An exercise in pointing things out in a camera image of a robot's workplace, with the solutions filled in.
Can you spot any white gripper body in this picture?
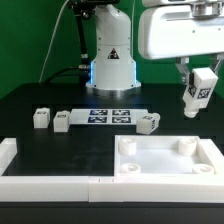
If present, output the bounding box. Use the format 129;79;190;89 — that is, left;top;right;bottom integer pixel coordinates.
138;6;224;60

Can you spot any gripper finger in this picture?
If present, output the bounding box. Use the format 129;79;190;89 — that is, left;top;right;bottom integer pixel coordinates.
175;57;190;84
210;53;224;74

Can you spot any white square tabletop with sockets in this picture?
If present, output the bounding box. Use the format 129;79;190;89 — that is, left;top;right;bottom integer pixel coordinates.
114;135;224;176

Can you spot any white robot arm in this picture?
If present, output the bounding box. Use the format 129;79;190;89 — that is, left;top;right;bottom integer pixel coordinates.
86;0;224;95

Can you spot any white plate with AprilTags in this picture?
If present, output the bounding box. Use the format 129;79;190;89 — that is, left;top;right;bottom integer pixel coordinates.
70;109;148;125

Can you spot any white U-shaped obstacle fence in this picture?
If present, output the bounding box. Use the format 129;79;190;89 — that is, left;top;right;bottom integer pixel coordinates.
0;138;224;203

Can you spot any white cable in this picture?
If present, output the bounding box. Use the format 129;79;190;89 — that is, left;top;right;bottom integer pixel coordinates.
38;0;71;84

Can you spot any black cable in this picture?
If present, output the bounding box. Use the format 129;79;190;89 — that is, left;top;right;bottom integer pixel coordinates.
43;66;88;84

